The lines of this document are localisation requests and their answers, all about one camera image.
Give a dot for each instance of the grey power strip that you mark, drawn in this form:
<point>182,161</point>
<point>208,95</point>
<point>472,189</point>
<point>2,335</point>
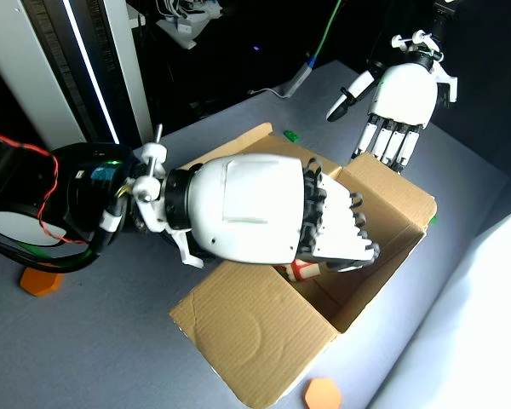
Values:
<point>298,78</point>

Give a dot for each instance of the white cabinet with light strip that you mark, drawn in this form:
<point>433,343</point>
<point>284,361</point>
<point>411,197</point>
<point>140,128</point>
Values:
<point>25,64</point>

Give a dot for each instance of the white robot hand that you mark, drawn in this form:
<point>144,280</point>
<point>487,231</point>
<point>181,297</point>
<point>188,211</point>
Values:
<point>247,204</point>
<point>404,93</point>

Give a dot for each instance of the yellow-orange flat block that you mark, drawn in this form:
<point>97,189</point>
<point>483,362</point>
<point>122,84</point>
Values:
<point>321,394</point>

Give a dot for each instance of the orange hexagon block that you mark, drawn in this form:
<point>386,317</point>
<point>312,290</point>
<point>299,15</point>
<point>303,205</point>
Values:
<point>40,283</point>

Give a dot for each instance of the cardboard box with flaps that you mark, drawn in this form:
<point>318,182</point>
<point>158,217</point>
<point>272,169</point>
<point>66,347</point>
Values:
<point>247,332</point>

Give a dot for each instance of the white device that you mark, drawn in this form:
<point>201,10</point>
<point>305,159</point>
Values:
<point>179,32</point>

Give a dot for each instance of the white backdrop sheet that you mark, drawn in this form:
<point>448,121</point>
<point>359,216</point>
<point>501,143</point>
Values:
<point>472,319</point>

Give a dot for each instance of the grey table cloth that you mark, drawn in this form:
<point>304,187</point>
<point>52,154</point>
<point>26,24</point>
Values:
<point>110,341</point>

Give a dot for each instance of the red and white object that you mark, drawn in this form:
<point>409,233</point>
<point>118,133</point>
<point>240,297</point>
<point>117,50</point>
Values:
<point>300,270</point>

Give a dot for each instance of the green toy brick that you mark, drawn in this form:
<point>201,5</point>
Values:
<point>291,136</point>
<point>434,220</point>

